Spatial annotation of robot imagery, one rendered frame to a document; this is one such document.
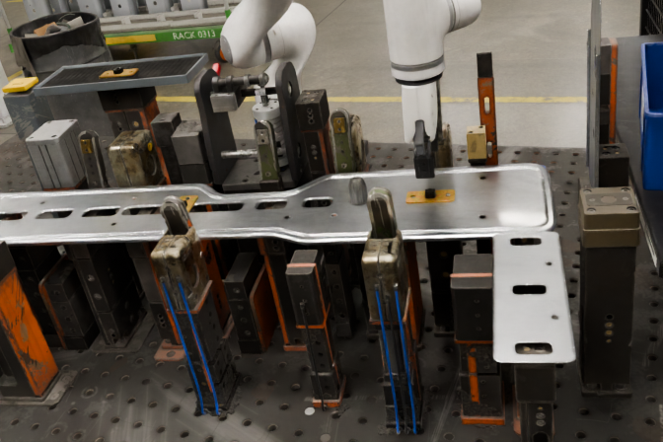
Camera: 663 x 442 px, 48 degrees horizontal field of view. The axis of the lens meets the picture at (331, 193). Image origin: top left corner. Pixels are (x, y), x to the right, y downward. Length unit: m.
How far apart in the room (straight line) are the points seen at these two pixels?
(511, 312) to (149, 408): 0.73
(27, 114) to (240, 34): 0.53
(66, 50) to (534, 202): 3.37
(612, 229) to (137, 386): 0.92
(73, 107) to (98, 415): 3.09
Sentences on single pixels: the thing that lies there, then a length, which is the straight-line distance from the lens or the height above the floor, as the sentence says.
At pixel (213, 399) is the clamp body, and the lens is 1.40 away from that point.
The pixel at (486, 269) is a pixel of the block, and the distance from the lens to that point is 1.15.
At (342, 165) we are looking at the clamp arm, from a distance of 1.44.
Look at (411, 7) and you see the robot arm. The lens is 1.13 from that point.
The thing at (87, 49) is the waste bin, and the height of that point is 0.58.
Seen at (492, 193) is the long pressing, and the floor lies 1.00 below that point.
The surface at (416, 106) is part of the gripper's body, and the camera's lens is 1.18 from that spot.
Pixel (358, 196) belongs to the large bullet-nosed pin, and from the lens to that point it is 1.30.
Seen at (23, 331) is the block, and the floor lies 0.85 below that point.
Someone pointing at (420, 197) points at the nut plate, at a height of 1.00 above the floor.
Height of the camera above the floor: 1.65
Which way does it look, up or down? 29 degrees down
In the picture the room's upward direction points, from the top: 10 degrees counter-clockwise
